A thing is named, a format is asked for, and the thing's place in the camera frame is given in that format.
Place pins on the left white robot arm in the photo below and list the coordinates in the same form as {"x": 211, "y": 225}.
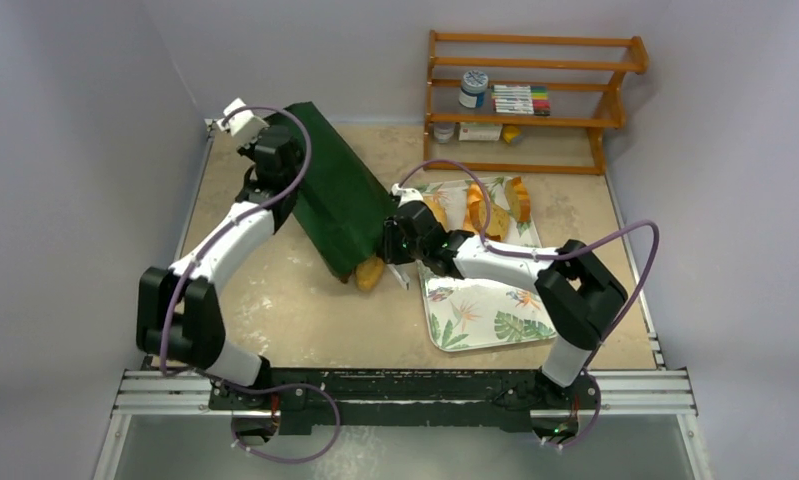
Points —
{"x": 179, "y": 316}

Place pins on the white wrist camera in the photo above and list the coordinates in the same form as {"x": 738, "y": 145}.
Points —
{"x": 404, "y": 195}
{"x": 242, "y": 124}

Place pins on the yellow fake bread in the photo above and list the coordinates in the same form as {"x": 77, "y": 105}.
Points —
{"x": 437, "y": 210}

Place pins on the small grey jar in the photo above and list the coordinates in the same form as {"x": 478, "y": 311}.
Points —
{"x": 443, "y": 132}

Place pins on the small oval bread roll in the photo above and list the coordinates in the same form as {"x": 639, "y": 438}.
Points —
{"x": 369, "y": 273}

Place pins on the coloured marker set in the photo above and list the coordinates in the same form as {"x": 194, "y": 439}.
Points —
{"x": 521, "y": 100}

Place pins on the fake baguette bread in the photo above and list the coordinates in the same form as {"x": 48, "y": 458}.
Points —
{"x": 477, "y": 205}

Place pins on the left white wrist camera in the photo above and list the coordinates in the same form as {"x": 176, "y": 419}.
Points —
{"x": 242, "y": 124}

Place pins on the white jar blue lid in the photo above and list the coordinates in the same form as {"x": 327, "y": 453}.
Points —
{"x": 473, "y": 88}

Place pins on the brown speckled bread slice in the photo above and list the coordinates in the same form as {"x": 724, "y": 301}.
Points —
{"x": 499, "y": 224}

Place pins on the metal tongs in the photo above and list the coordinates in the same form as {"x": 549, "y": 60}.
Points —
{"x": 400, "y": 275}

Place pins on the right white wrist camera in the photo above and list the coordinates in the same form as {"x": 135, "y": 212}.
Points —
{"x": 404, "y": 195}

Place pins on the white small box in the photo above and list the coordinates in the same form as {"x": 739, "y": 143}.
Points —
{"x": 474, "y": 131}

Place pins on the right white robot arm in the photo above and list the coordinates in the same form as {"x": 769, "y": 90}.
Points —
{"x": 583, "y": 299}

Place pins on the small yellow object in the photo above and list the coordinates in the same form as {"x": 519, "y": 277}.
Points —
{"x": 511, "y": 134}

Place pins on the green paper bag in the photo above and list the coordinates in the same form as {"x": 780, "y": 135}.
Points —
{"x": 341, "y": 205}

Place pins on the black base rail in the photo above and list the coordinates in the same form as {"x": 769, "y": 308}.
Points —
{"x": 513, "y": 401}

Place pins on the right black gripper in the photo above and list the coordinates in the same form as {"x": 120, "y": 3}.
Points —
{"x": 394, "y": 245}

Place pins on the leaf pattern serving tray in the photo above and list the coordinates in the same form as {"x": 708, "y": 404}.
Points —
{"x": 473, "y": 314}

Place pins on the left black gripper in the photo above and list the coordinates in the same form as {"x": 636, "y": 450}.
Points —
{"x": 247, "y": 149}

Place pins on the orange fake bread slice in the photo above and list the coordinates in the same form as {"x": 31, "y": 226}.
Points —
{"x": 518, "y": 199}

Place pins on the orange wooden shelf rack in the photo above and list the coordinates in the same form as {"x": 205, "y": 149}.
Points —
{"x": 584, "y": 77}

